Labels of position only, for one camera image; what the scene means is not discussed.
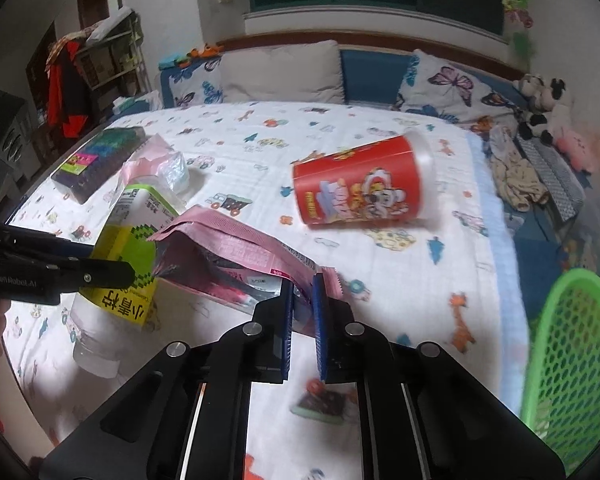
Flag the blue mattress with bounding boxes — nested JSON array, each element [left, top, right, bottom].
[[341, 48, 584, 320]]

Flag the grey patterned cloth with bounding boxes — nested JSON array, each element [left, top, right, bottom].
[[517, 138, 585, 223]]

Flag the green plastic mesh basket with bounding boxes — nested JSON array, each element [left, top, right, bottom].
[[520, 269, 600, 474]]

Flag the metal storage shelf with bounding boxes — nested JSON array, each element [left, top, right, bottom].
[[74, 6, 151, 122]]

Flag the red snack cup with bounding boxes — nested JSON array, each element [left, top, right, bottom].
[[292, 131, 438, 226]]

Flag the beige patterned garment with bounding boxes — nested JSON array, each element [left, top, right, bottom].
[[489, 126, 550, 212]]

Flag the beige pillow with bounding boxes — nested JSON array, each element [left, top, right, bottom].
[[220, 40, 346, 104]]

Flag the pink plush toy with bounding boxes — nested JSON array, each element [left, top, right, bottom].
[[553, 127, 597, 174]]

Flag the pink snack packet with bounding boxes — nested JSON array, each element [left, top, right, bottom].
[[149, 206, 343, 334]]

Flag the white cartoon print blanket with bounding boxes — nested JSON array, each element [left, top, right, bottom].
[[5, 103, 529, 479]]

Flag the black box colourful pens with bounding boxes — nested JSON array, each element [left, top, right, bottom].
[[50, 127, 146, 204]]

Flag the cow plush toy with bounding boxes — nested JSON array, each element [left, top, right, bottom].
[[513, 74, 573, 146]]

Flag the butterfly print pillow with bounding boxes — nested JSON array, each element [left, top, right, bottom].
[[393, 50, 522, 136]]

